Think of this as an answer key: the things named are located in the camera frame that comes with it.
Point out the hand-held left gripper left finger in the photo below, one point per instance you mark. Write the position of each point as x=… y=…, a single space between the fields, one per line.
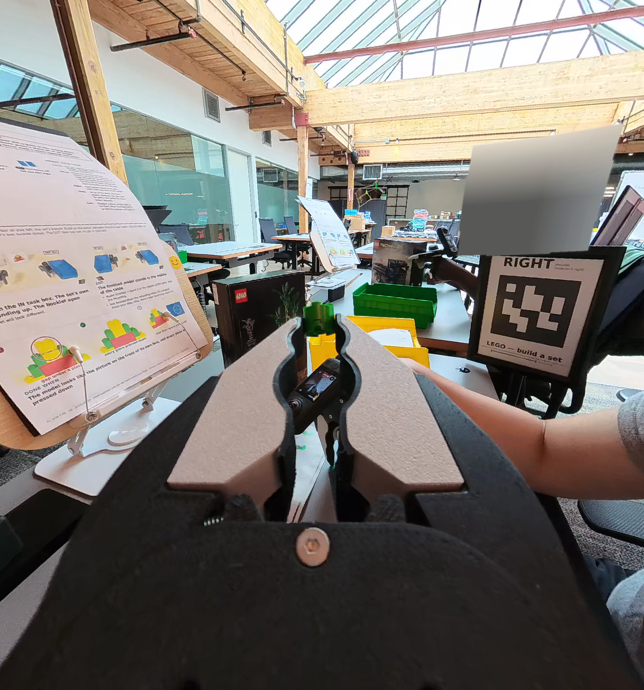
x=235 y=420

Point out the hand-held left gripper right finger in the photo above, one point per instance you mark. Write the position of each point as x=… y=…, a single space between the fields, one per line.
x=397 y=420

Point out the green brick assembly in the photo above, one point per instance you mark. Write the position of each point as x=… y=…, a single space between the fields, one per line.
x=319 y=319

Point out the person's right forearm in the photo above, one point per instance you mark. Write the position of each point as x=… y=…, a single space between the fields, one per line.
x=516 y=436

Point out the black plant set box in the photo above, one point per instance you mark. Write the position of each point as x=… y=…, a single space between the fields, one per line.
x=251 y=323

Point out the yellow plastic bin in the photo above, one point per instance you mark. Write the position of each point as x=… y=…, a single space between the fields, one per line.
x=386 y=326

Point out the instruction booklet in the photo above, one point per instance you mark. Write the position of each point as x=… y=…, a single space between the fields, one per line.
x=310 y=480

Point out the green plastic bin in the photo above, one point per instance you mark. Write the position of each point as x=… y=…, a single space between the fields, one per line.
x=394 y=304

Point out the black truck set box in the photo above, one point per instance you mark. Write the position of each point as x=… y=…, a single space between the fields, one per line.
x=394 y=261

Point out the printed instruction sheet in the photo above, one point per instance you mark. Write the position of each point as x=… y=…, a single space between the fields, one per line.
x=57 y=242
x=330 y=232

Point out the black office chair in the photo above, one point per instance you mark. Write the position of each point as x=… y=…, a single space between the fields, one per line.
x=270 y=232

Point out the wooden table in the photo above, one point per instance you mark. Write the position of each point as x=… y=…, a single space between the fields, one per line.
x=230 y=249

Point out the black framed tag sign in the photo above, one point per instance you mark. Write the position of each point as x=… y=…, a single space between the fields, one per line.
x=537 y=312

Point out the black mesh chair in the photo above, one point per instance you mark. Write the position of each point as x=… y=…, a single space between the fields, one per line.
x=624 y=520

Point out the open laptop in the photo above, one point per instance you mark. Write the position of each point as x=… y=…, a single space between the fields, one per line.
x=621 y=218

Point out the wall air vent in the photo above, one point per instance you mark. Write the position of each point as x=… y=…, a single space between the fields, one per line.
x=211 y=105

